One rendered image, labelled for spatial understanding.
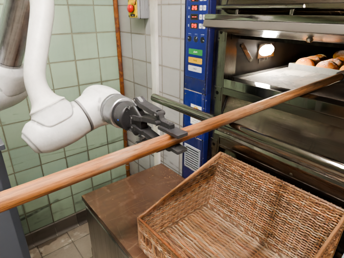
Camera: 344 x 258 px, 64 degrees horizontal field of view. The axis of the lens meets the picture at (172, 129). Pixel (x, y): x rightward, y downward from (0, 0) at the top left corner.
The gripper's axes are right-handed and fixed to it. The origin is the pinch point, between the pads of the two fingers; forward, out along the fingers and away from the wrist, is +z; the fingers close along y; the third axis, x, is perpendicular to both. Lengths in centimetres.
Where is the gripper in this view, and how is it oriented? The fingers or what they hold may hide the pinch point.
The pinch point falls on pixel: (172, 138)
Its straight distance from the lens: 61.6
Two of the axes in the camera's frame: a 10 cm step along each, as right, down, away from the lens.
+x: -7.7, 2.5, -5.9
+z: 6.4, 3.1, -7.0
